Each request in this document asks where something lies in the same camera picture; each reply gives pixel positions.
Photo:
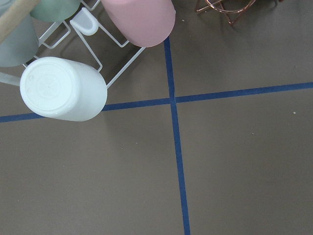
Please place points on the pink plastic cup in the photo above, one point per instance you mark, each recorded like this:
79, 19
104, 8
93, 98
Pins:
144, 23

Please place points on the white plastic cup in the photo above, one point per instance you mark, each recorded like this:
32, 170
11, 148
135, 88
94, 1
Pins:
63, 89

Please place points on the green plastic cup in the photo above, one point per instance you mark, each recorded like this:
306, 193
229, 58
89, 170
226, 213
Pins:
55, 10

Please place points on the grey-blue plastic cup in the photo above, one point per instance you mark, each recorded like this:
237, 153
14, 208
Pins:
20, 46

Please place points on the white wire cup rack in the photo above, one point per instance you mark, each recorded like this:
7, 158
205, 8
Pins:
88, 36

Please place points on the copper wire bottle rack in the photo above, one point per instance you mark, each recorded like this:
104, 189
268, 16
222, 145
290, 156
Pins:
232, 16

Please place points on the wooden rack handle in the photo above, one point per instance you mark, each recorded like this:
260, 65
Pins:
14, 15

